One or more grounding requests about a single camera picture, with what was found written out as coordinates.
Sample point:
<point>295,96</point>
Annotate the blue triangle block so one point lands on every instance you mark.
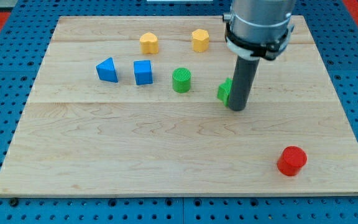
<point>106,71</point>

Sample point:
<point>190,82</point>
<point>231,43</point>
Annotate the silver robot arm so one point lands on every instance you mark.
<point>258,28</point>

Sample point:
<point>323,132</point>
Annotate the yellow heart block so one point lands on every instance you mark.
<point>149,43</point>

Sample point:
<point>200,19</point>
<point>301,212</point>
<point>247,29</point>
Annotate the blue cube block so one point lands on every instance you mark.
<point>143,72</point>

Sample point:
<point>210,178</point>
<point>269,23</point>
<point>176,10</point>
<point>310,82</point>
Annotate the green cylinder block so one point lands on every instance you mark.
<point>181,80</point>

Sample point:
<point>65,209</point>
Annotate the green star block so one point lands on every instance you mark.
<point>224,90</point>

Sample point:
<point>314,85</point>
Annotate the red cylinder block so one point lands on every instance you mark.
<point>292,160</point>

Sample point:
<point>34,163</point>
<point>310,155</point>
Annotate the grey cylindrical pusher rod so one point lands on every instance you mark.
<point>244,74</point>

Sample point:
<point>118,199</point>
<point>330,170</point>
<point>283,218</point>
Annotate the yellow hexagon block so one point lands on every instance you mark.
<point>200,40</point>

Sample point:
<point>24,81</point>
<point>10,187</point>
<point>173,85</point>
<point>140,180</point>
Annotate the wooden board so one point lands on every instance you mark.
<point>80,136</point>

